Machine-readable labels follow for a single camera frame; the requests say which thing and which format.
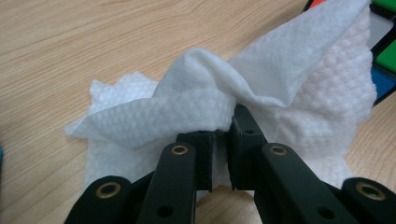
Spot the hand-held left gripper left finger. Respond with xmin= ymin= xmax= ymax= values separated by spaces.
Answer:
xmin=175 ymin=130 xmax=218 ymax=193

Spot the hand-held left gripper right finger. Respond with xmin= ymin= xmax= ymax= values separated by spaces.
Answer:
xmin=226 ymin=103 xmax=269 ymax=191

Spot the white wet wipe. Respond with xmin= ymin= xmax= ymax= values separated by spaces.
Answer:
xmin=63 ymin=0 xmax=379 ymax=201

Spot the multicoloured puzzle cube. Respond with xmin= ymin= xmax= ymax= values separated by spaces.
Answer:
xmin=303 ymin=0 xmax=396 ymax=107

